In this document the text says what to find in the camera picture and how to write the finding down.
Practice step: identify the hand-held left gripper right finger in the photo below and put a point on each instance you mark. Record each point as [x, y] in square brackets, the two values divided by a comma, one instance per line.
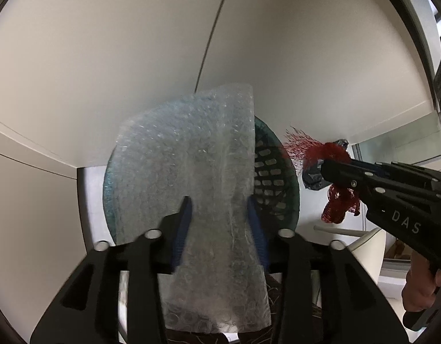
[259, 238]

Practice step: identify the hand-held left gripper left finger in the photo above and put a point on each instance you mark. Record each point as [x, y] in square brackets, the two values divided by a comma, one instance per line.
[181, 233]

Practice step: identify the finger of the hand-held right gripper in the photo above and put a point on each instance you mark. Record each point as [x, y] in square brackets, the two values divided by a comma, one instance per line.
[349, 177]
[392, 167]

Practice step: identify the red mesh net bag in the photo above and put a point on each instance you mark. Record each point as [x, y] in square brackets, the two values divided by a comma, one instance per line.
[331, 152]

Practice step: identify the clear bubble wrap sheet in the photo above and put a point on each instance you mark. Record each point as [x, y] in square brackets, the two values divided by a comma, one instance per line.
[206, 172]

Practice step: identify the green plastic waste basket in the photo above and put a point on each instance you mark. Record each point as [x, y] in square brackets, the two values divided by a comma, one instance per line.
[274, 172]

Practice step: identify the person's right hand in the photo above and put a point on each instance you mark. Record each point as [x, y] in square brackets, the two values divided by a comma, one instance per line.
[419, 286]

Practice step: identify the white chair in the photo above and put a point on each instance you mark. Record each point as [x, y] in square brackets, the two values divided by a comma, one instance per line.
[367, 249]

